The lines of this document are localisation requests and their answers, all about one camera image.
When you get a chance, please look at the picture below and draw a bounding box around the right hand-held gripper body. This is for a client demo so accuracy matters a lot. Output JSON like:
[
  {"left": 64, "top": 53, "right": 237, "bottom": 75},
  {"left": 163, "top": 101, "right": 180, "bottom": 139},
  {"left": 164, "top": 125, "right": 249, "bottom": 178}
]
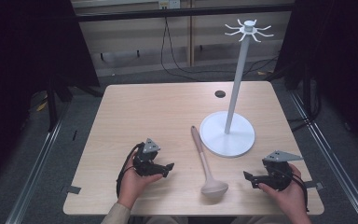
[{"left": 252, "top": 150, "right": 305, "bottom": 192}]

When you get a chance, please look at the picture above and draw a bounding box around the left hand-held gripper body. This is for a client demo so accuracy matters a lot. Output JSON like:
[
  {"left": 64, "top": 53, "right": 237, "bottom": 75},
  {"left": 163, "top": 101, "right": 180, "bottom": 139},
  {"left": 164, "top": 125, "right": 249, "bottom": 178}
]
[{"left": 132, "top": 138, "right": 168, "bottom": 178}]

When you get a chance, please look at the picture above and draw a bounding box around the beige silicone ladle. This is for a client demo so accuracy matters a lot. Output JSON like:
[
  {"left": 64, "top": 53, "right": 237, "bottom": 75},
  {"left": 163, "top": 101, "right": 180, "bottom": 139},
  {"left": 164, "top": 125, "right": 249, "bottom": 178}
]
[{"left": 190, "top": 125, "right": 229, "bottom": 198}]

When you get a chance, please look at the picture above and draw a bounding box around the white hook rack stand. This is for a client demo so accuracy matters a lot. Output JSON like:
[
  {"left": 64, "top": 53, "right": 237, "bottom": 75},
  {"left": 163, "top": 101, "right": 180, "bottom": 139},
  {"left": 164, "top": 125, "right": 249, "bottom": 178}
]
[{"left": 199, "top": 19, "right": 275, "bottom": 159}]

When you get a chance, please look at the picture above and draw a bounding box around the person's left hand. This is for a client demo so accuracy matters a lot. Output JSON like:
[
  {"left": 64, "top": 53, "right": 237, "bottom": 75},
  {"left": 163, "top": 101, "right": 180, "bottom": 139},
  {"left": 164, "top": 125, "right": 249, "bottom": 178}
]
[{"left": 117, "top": 152, "right": 164, "bottom": 210}]

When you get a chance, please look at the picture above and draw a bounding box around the person's right hand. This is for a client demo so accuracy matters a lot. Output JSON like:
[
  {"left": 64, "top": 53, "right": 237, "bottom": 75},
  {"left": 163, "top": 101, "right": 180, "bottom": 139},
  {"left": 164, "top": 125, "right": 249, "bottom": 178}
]
[{"left": 258, "top": 163, "right": 310, "bottom": 219}]

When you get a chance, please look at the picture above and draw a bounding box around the black metal stand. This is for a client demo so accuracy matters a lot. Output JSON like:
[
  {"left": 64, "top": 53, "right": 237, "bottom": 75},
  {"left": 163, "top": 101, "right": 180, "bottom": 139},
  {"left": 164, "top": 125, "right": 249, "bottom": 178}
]
[{"left": 45, "top": 74, "right": 74, "bottom": 133}]

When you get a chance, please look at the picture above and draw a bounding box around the black curtain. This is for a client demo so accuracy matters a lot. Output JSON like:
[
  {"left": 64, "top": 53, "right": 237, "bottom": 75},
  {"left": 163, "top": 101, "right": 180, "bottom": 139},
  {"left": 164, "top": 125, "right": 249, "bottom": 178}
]
[
  {"left": 0, "top": 0, "right": 101, "bottom": 194},
  {"left": 274, "top": 0, "right": 358, "bottom": 157}
]

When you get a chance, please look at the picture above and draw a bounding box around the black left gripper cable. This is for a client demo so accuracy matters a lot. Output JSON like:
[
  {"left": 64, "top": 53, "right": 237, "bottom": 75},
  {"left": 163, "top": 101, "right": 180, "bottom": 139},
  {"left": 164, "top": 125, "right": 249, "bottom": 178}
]
[{"left": 116, "top": 142, "right": 145, "bottom": 199}]

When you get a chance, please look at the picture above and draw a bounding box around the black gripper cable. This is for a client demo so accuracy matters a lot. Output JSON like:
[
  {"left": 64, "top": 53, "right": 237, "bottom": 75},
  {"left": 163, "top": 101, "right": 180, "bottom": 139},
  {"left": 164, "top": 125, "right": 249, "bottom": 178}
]
[
  {"left": 116, "top": 142, "right": 145, "bottom": 199},
  {"left": 287, "top": 170, "right": 310, "bottom": 213}
]

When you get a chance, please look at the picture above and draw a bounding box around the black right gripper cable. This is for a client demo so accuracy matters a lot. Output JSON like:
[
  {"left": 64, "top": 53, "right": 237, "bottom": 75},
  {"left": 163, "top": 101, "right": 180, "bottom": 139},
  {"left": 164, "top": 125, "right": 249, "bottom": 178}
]
[{"left": 287, "top": 170, "right": 310, "bottom": 213}]

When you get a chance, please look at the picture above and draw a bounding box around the grey table bracket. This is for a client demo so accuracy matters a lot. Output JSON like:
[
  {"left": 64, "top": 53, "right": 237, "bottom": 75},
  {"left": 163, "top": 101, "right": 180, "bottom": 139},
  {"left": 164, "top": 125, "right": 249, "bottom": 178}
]
[
  {"left": 303, "top": 180, "right": 326, "bottom": 191},
  {"left": 61, "top": 184, "right": 82, "bottom": 196}
]

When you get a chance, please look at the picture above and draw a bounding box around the grey metal floor rail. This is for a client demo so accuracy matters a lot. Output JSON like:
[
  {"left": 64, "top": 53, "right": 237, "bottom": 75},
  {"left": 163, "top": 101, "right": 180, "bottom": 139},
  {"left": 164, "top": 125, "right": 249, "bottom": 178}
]
[
  {"left": 287, "top": 90, "right": 358, "bottom": 224},
  {"left": 5, "top": 102, "right": 73, "bottom": 224}
]

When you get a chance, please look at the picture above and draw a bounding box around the black hanging power cable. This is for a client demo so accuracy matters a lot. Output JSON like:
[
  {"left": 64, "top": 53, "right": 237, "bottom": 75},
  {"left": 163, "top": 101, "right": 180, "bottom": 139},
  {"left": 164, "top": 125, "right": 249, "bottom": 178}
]
[{"left": 159, "top": 16, "right": 279, "bottom": 82}]

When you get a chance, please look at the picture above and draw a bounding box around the white wall socket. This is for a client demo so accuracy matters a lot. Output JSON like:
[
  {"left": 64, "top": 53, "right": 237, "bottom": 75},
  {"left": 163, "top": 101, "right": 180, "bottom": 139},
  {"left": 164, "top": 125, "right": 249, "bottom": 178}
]
[{"left": 158, "top": 0, "right": 181, "bottom": 10}]

